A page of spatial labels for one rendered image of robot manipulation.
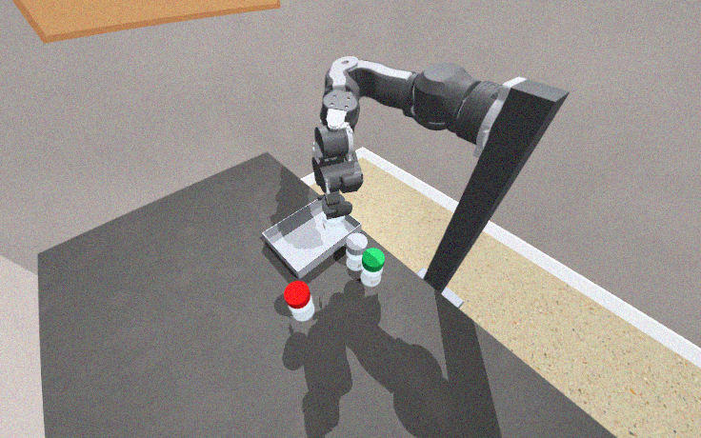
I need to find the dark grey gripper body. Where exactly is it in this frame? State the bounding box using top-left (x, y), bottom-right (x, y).
top-left (312, 150), bottom-right (364, 193)

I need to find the clear bottle with green cap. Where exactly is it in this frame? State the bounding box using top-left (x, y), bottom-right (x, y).
top-left (360, 248), bottom-right (385, 287)

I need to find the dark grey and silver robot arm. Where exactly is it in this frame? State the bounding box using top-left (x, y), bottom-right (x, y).
top-left (312, 56), bottom-right (527, 160)

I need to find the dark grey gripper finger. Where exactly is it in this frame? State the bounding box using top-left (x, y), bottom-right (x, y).
top-left (324, 177), bottom-right (352, 220)
top-left (314, 175), bottom-right (325, 201)

